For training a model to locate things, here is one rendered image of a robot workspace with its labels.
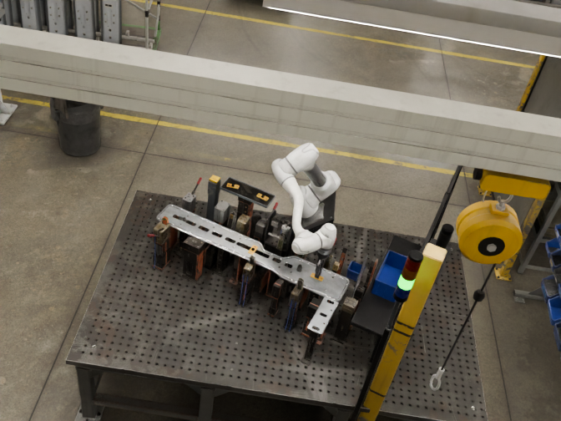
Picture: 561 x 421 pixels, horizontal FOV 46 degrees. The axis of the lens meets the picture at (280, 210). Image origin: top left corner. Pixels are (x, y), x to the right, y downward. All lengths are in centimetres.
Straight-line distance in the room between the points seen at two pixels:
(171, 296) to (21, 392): 124
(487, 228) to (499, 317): 437
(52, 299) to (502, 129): 443
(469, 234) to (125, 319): 307
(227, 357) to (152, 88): 294
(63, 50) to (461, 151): 85
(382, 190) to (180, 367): 334
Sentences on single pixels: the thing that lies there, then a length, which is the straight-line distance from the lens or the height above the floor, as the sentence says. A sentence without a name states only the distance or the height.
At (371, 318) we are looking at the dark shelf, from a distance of 411.
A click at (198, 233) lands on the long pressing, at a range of 444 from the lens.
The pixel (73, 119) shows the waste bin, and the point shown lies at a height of 45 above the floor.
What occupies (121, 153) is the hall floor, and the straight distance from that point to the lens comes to 675.
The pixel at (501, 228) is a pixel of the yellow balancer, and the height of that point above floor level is 313.
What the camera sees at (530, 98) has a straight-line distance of 649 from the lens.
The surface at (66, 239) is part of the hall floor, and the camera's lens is 587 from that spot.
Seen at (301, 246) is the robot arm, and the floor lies 140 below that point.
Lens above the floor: 409
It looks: 41 degrees down
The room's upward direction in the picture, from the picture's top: 10 degrees clockwise
